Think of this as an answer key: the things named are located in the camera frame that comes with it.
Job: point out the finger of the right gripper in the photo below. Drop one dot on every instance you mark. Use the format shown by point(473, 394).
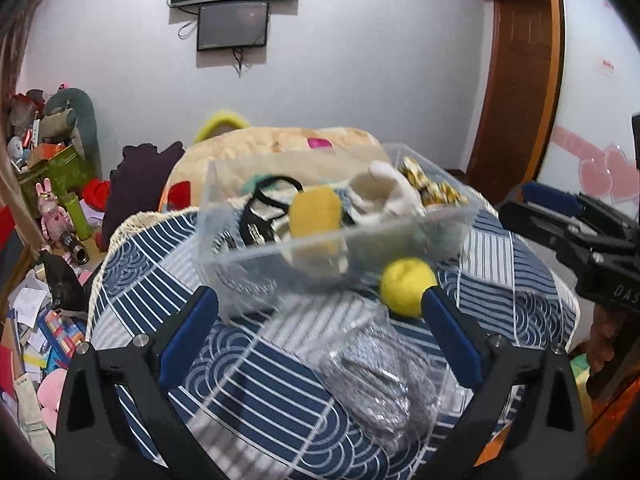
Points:
point(545, 224)
point(544, 203)

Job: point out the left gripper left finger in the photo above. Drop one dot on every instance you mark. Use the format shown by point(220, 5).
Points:
point(150, 366)

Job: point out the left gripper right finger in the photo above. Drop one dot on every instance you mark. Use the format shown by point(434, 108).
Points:
point(485, 364)

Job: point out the yellow patterned fabric scrunchie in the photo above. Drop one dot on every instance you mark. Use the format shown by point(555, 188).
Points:
point(431, 192)

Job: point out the pink plush slipper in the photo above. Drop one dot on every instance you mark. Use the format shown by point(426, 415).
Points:
point(49, 396)

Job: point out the clear bubble wrap bag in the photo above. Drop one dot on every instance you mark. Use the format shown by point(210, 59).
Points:
point(390, 387)

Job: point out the brown wooden door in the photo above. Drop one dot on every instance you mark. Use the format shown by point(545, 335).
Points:
point(521, 97)

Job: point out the yellow felt ball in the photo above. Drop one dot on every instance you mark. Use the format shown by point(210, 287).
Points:
point(403, 283)

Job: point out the pink rabbit toy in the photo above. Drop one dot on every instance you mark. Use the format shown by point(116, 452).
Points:
point(56, 225)

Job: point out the black headband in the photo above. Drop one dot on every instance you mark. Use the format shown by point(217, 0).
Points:
point(262, 211)

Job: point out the dark purple cloth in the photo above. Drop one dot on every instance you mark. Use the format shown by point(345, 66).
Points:
point(137, 184)

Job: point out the clear plastic storage bin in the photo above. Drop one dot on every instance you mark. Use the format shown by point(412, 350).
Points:
point(278, 230)

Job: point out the red box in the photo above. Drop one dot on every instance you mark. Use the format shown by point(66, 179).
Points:
point(7, 225)

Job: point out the green cardboard box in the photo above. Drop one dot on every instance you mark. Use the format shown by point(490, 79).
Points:
point(66, 170)

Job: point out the beige plush cushion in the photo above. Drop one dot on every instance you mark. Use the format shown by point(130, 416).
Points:
point(227, 165)

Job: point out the yellow sponge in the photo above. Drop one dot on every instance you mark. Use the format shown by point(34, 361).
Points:
point(313, 215)

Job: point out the yellow plush toy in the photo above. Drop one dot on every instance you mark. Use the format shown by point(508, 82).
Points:
point(221, 120)

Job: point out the grey green plush toy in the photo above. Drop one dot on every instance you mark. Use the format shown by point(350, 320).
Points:
point(69, 117)

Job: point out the small wall monitor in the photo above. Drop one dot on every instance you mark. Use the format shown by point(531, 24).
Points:
point(232, 25)

